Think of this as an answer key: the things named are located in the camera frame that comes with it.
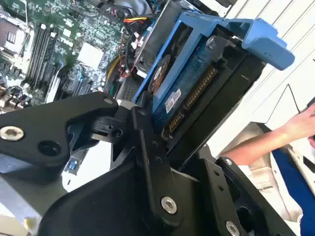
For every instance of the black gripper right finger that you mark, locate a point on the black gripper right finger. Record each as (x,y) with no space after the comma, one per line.
(216,182)

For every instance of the person's bare hand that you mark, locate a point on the person's bare hand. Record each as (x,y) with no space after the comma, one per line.
(302,125)

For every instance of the hard disk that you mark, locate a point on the hard disk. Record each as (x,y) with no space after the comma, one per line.
(197,61)

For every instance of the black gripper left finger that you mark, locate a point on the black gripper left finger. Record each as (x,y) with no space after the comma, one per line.
(37,127)

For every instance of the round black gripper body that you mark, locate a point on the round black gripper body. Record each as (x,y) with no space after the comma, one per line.
(103,209)

